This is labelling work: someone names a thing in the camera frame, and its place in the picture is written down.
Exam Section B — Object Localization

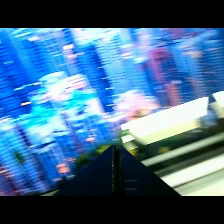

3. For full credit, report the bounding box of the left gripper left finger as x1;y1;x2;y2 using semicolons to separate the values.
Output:
57;144;116;197

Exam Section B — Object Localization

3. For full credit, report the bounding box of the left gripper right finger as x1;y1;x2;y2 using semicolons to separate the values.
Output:
115;145;181;197

